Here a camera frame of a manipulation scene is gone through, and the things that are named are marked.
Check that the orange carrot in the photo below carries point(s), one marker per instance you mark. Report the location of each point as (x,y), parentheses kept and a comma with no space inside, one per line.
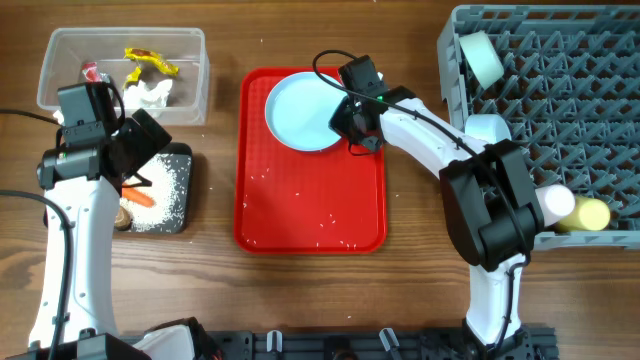
(132,194)

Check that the light blue plate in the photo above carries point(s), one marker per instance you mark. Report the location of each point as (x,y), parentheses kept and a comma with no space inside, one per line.
(298,111)

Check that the grey dishwasher rack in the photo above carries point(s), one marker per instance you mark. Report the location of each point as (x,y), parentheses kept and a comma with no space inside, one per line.
(569,95)

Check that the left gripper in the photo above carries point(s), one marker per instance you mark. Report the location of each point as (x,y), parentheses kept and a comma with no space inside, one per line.
(138,163)

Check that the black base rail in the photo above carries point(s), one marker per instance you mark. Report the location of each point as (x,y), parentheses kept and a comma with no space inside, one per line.
(529,343)

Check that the white tissue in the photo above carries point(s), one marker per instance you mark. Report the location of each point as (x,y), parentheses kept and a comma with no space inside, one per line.
(142,96)

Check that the green bowl with rice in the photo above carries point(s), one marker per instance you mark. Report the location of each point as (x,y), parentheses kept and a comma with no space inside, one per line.
(482,58)

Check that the red serving tray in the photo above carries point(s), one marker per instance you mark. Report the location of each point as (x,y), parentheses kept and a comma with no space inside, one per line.
(289,202)

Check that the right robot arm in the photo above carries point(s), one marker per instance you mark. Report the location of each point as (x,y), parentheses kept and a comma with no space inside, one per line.
(491,209)

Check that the black plastic tray bin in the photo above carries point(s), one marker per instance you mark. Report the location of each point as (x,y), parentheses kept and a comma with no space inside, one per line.
(170,173)

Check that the yellow plastic cup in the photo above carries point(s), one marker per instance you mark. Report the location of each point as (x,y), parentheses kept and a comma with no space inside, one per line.
(589,214)

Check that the yellow snack wrapper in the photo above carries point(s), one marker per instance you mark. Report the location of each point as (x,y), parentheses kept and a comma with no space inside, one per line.
(146,57)

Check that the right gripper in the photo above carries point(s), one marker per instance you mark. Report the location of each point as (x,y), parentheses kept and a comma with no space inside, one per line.
(337,123)

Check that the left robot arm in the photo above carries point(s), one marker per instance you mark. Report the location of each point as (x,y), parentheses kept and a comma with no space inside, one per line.
(98,146)

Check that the light blue bowl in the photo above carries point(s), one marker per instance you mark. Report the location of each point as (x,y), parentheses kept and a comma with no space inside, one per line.
(490,128)

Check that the clear plastic bin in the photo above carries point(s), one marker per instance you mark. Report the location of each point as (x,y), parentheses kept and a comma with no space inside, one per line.
(69,49)

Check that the red snack wrapper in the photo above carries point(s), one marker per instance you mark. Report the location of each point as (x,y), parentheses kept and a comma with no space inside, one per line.
(92,74)

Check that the brown chocolate cookie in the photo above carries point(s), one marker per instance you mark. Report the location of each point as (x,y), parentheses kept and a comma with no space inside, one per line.
(123,220)

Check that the pink plastic cup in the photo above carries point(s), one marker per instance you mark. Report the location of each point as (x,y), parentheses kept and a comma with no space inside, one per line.
(556,202)

